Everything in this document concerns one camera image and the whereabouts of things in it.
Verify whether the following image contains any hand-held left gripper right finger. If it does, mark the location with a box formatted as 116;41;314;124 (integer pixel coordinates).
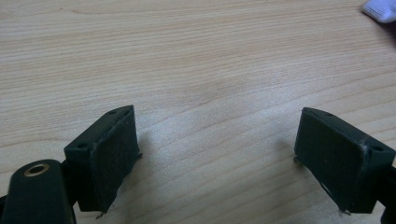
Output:
293;106;396;217

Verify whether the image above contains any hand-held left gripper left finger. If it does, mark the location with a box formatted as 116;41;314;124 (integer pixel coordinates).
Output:
64;105;144;220

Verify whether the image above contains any white ribbed object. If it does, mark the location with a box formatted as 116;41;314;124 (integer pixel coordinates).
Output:
361;0;396;24

